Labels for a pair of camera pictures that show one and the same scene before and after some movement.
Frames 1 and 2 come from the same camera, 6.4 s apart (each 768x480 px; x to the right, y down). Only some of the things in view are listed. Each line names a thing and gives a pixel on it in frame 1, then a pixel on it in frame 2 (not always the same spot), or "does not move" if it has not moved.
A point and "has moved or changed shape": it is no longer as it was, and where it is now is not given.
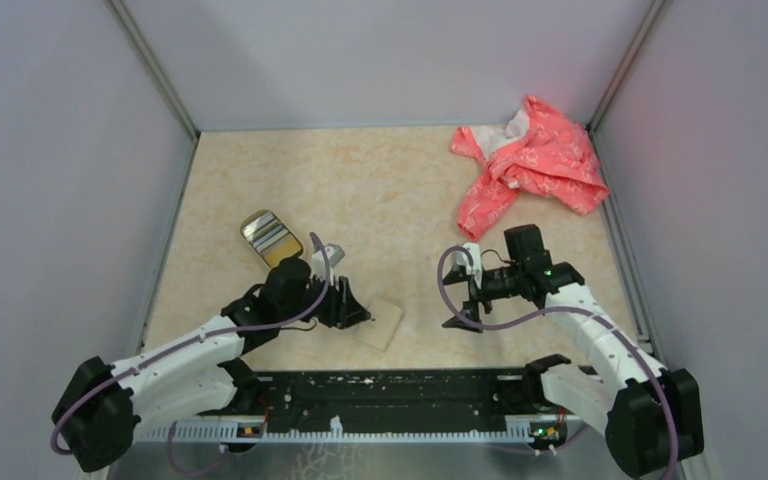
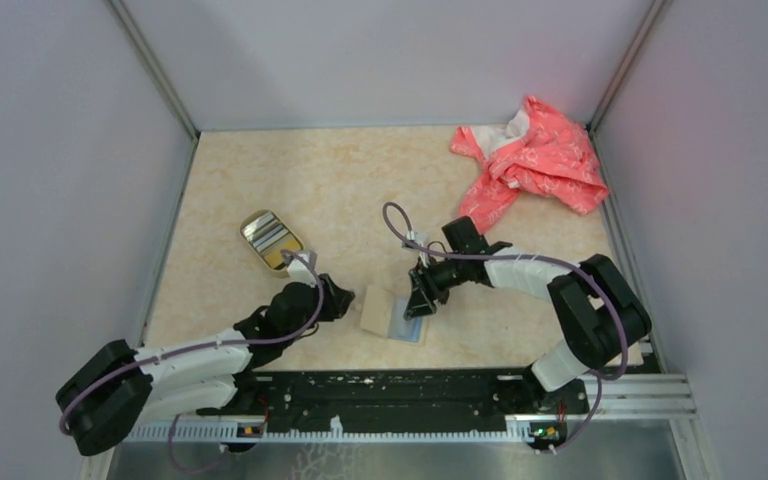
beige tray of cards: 270,238 does not move
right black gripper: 470,309 -> 424,291
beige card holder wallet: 378,331 has moved or changed shape
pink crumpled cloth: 539,151 does not move
